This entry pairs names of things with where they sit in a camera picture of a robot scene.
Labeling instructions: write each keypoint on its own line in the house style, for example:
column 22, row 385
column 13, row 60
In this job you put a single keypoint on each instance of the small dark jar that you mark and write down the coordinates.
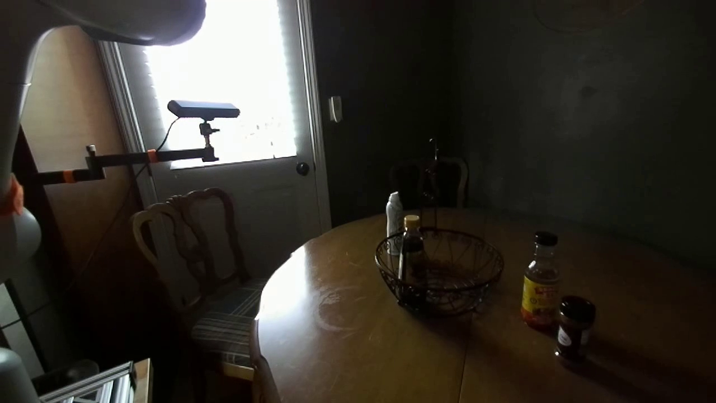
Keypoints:
column 573, row 328

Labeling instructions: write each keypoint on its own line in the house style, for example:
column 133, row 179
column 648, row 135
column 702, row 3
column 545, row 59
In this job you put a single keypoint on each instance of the carved wooden chair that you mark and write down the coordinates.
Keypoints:
column 224, row 214
column 459, row 179
column 152, row 237

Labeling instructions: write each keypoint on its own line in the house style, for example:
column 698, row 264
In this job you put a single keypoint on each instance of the white door with window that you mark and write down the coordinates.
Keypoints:
column 246, row 201

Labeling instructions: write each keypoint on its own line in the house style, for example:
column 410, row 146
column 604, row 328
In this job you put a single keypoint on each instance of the wooden robot cart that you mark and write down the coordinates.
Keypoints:
column 96, row 382

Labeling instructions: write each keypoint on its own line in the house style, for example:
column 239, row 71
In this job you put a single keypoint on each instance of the black stereo camera bar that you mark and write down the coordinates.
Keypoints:
column 201, row 109

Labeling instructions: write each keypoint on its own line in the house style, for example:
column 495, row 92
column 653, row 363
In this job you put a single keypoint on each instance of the white light switch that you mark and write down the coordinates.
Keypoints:
column 335, row 108

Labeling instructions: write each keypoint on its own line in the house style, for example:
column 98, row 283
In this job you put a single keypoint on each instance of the tan wooden board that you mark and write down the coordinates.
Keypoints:
column 74, row 113

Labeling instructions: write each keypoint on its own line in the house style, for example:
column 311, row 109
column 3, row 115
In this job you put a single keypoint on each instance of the white spray bottle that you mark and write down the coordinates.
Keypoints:
column 394, row 213

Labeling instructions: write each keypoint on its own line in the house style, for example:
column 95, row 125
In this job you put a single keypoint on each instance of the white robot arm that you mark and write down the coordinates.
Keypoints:
column 135, row 17

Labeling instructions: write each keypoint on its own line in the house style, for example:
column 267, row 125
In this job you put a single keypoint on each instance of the amber syrup bottle black cap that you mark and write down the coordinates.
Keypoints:
column 539, row 292

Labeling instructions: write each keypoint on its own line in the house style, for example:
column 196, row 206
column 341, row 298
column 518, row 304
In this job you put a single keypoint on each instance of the dark sauce bottle yellow cap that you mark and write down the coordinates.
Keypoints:
column 412, row 249

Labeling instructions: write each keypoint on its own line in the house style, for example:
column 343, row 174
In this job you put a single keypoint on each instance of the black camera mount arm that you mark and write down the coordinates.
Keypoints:
column 126, row 157

